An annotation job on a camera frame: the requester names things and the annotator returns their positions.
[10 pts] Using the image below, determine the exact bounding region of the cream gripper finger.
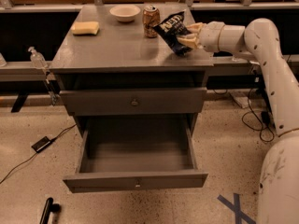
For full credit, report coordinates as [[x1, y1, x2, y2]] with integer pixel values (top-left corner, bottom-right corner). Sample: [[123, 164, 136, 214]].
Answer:
[[177, 35, 199, 49], [187, 22, 206, 34]]

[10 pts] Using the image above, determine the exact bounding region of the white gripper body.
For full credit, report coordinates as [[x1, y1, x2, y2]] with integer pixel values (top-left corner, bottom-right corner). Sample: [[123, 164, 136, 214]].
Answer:
[[199, 21, 248, 54]]

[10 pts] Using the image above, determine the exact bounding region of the grey side shelf rail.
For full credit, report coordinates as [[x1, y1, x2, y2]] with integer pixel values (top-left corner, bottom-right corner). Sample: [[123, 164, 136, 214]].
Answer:
[[0, 62, 45, 82]]

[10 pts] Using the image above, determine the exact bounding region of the open middle drawer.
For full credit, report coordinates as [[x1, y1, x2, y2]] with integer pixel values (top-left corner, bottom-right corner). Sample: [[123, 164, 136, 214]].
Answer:
[[64, 115, 207, 193]]

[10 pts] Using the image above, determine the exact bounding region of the closed top drawer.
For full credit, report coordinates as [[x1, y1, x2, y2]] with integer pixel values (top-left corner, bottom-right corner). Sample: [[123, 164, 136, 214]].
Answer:
[[60, 88, 206, 116]]

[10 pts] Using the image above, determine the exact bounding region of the left clear pump bottle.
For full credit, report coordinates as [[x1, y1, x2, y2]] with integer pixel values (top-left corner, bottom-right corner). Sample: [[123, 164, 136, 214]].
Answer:
[[28, 47, 48, 69]]

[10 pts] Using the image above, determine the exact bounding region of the yellow sponge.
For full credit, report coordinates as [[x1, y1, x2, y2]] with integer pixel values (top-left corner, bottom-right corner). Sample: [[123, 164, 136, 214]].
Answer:
[[71, 21, 99, 35]]

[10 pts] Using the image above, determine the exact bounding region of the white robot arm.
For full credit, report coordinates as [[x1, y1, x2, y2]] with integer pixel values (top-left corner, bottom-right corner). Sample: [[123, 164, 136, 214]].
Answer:
[[178, 18, 299, 224]]

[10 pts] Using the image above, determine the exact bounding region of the blue tape cross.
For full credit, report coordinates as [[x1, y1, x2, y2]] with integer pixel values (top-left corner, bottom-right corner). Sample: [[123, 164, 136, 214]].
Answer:
[[218, 193, 256, 224]]

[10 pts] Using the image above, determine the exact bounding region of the black coiled cable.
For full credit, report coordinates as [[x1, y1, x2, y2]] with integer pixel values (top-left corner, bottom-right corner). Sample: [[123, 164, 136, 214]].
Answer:
[[241, 87, 276, 144]]

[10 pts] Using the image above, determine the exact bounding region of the black floor cable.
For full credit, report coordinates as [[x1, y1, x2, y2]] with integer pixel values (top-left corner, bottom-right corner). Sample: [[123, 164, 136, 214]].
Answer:
[[0, 123, 78, 186]]

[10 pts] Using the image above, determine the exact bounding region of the grey drawer cabinet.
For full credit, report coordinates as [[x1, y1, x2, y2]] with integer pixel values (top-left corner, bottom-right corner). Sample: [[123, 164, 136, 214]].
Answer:
[[49, 3, 215, 194]]

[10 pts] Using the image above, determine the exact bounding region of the white bowl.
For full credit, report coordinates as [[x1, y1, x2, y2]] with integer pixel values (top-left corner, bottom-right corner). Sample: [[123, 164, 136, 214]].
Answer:
[[109, 5, 141, 22]]

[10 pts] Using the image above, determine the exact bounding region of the blue chip bag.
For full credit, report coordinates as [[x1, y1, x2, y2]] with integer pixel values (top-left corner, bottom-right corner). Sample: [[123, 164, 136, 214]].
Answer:
[[153, 11, 192, 56]]

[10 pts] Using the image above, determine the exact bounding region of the brown soda can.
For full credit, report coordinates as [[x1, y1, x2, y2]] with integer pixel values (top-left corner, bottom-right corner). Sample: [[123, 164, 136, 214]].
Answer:
[[142, 5, 160, 38]]

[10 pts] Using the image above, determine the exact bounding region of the black power adapter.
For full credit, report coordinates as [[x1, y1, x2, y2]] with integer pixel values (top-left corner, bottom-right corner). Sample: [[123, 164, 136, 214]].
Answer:
[[31, 136, 51, 153]]

